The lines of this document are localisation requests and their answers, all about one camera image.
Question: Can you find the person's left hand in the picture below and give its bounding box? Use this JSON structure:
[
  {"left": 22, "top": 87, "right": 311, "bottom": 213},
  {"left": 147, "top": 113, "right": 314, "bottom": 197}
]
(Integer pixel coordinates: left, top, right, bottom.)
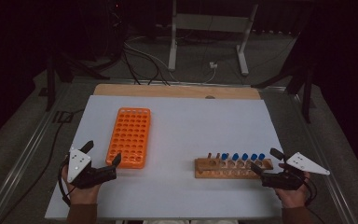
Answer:
[{"left": 61, "top": 166, "right": 102, "bottom": 205}]

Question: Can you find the white metal stand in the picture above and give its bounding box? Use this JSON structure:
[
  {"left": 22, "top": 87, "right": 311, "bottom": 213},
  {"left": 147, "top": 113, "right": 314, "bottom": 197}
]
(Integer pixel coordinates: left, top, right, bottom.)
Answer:
[{"left": 167, "top": 0, "right": 259, "bottom": 77}]

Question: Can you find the black stand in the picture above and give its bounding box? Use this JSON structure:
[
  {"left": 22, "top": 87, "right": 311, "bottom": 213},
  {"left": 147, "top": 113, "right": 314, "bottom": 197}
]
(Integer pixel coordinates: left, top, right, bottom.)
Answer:
[
  {"left": 251, "top": 62, "right": 317, "bottom": 124},
  {"left": 45, "top": 52, "right": 111, "bottom": 112}
]

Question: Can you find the long black floor cable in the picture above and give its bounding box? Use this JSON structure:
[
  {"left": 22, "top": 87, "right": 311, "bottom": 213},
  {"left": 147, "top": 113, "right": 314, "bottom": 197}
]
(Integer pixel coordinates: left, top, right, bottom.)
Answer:
[{"left": 0, "top": 108, "right": 86, "bottom": 224}]

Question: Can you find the wooden tube rack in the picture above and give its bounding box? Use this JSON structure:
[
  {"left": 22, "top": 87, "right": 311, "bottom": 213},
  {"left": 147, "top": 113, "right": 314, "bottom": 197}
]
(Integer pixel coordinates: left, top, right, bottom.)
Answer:
[{"left": 194, "top": 152, "right": 274, "bottom": 180}]

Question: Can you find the white floor cable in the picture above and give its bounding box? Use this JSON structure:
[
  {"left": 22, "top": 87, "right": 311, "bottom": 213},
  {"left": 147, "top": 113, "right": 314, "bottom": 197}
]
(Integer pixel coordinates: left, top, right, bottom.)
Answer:
[{"left": 123, "top": 35, "right": 217, "bottom": 85}]

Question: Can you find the white table cover sheet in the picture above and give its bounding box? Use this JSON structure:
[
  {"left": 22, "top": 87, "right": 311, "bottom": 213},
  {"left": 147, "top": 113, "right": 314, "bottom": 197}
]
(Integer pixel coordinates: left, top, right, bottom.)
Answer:
[{"left": 44, "top": 94, "right": 285, "bottom": 220}]

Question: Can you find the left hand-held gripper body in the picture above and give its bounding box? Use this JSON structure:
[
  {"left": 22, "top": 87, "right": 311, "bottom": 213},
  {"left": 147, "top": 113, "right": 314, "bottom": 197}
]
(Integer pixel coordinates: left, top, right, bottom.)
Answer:
[{"left": 67, "top": 147, "right": 117, "bottom": 190}]

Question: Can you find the person's right hand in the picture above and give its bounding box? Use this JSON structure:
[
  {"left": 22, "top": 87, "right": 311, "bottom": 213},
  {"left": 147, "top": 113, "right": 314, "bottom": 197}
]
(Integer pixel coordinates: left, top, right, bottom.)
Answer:
[{"left": 274, "top": 174, "right": 311, "bottom": 209}]

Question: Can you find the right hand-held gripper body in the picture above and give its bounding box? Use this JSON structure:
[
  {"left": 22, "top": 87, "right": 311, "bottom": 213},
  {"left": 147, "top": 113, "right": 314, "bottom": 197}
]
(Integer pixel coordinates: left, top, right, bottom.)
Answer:
[{"left": 261, "top": 151, "right": 331, "bottom": 191}]

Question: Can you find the metal floor rail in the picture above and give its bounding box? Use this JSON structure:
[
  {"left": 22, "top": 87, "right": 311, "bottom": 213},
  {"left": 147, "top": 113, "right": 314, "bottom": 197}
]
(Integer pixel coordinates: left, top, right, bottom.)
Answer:
[
  {"left": 290, "top": 91, "right": 358, "bottom": 224},
  {"left": 0, "top": 82, "right": 74, "bottom": 224}
]

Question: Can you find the dark equipment stand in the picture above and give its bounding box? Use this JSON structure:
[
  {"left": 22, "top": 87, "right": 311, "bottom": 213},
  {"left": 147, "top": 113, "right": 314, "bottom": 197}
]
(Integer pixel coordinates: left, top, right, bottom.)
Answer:
[{"left": 83, "top": 0, "right": 127, "bottom": 63}]

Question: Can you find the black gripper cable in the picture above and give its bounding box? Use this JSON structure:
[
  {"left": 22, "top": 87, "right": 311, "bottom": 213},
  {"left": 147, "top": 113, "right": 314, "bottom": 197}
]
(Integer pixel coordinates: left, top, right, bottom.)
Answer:
[
  {"left": 57, "top": 155, "right": 76, "bottom": 207},
  {"left": 302, "top": 175, "right": 325, "bottom": 224}
]

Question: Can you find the orange plastic tube rack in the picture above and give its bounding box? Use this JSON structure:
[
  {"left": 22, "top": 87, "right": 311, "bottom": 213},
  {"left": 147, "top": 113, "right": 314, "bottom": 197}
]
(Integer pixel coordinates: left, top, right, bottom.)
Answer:
[{"left": 105, "top": 106, "right": 152, "bottom": 170}]

